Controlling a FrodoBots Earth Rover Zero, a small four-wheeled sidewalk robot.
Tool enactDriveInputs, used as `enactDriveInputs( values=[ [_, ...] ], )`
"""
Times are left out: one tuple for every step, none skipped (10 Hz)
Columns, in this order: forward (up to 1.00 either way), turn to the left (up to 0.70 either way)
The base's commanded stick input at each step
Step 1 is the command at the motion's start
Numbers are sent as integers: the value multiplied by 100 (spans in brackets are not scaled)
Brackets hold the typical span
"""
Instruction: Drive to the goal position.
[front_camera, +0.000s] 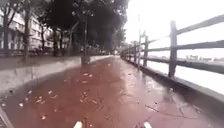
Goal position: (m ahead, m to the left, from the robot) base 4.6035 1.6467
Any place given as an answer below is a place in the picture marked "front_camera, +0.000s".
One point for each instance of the robot's own part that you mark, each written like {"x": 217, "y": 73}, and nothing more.
{"x": 147, "y": 125}
{"x": 77, "y": 125}

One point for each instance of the low concrete wall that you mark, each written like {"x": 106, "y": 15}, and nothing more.
{"x": 30, "y": 73}

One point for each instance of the pale multi-storey building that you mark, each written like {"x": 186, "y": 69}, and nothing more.
{"x": 18, "y": 33}

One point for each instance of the grey concrete kerb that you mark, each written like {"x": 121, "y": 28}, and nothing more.
{"x": 190, "y": 90}

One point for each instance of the red paved path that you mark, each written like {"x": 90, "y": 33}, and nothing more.
{"x": 110, "y": 86}

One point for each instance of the wooden rail fence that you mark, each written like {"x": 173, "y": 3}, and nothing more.
{"x": 173, "y": 46}

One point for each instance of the water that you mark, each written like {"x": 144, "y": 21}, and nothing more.
{"x": 203, "y": 76}

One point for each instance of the row of trees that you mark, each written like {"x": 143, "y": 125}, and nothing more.
{"x": 76, "y": 23}

